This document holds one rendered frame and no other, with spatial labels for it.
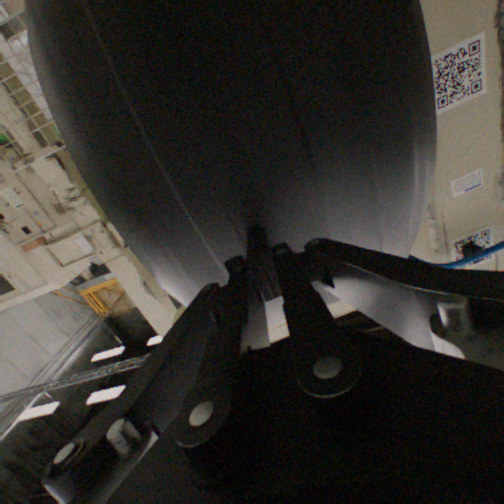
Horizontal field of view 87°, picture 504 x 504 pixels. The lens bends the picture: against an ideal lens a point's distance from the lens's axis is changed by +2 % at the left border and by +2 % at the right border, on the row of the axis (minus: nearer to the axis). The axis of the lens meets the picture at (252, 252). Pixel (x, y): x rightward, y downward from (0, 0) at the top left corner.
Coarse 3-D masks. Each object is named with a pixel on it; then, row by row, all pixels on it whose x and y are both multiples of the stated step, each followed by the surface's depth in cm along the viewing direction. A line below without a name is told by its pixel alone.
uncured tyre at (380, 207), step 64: (64, 0) 18; (128, 0) 17; (192, 0) 17; (256, 0) 17; (320, 0) 16; (384, 0) 17; (64, 64) 18; (128, 64) 17; (192, 64) 17; (256, 64) 17; (320, 64) 17; (384, 64) 18; (64, 128) 21; (128, 128) 18; (192, 128) 18; (256, 128) 18; (320, 128) 18; (384, 128) 19; (128, 192) 20; (192, 192) 20; (256, 192) 20; (320, 192) 21; (384, 192) 21; (192, 256) 22
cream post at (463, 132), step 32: (448, 0) 33; (480, 0) 34; (448, 32) 35; (480, 32) 35; (480, 96) 38; (448, 128) 39; (480, 128) 40; (448, 160) 41; (480, 160) 42; (448, 192) 43; (480, 192) 44; (448, 224) 46; (480, 224) 46; (416, 256) 55; (448, 256) 48
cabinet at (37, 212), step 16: (0, 160) 346; (0, 176) 356; (16, 176) 355; (32, 176) 372; (0, 192) 365; (16, 192) 365; (32, 192) 364; (48, 192) 387; (0, 208) 378; (16, 208) 376; (32, 208) 374; (48, 208) 379; (0, 224) 390; (16, 224) 388; (32, 224) 386; (48, 224) 383; (64, 224) 395; (16, 240) 401; (32, 240) 398
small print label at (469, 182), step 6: (468, 174) 42; (474, 174) 42; (480, 174) 43; (456, 180) 43; (462, 180) 43; (468, 180) 43; (474, 180) 43; (480, 180) 43; (456, 186) 43; (462, 186) 43; (468, 186) 43; (474, 186) 43; (480, 186) 43; (456, 192) 43; (462, 192) 43
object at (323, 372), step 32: (288, 256) 14; (288, 288) 10; (288, 320) 7; (320, 320) 7; (320, 352) 5; (352, 352) 5; (320, 384) 5; (352, 384) 4; (320, 416) 5; (352, 416) 4
